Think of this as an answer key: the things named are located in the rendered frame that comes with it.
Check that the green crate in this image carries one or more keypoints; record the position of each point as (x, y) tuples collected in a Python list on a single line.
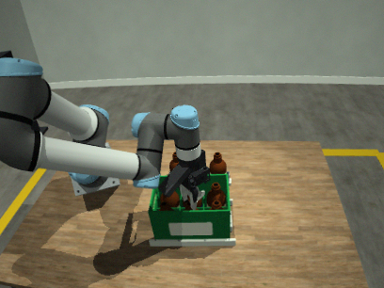
[(198, 224)]

